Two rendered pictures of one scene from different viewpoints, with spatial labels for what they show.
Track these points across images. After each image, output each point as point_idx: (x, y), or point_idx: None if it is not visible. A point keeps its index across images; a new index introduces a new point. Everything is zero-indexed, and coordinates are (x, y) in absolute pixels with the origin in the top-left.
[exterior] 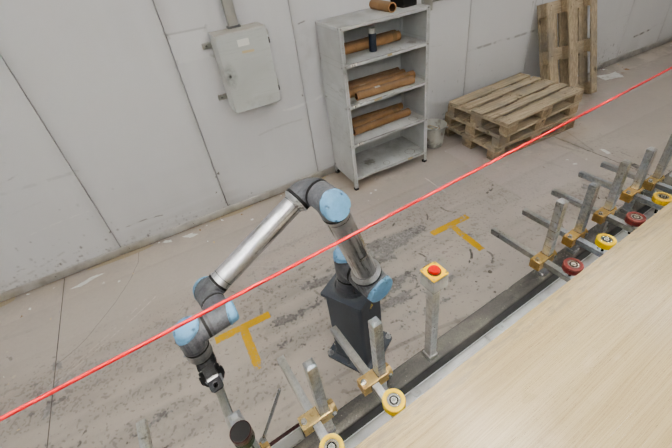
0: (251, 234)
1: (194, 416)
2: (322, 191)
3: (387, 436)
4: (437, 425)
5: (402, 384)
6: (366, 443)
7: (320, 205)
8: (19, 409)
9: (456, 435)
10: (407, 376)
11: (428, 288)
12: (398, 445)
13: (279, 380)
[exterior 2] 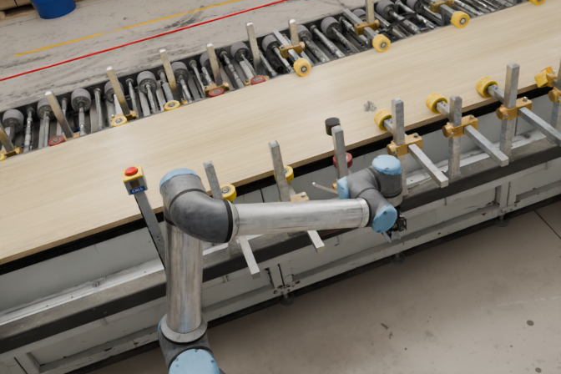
0: (301, 204)
1: None
2: (185, 176)
3: (241, 174)
4: (204, 177)
5: (213, 252)
6: (257, 172)
7: (198, 175)
8: None
9: (195, 171)
10: (205, 257)
11: (145, 179)
12: (236, 170)
13: None
